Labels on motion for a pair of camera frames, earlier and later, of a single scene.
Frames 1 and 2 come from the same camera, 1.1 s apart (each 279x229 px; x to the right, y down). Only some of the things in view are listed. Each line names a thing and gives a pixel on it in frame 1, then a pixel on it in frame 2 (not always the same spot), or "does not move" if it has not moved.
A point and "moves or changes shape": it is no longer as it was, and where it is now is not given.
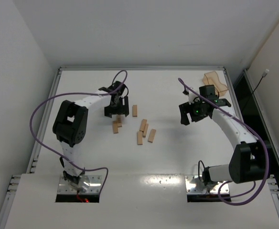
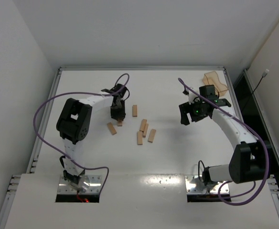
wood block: (134, 110) does not move
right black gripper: (186, 109) does not move
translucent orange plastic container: (211, 78) does not move
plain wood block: (115, 127) moves or changes shape
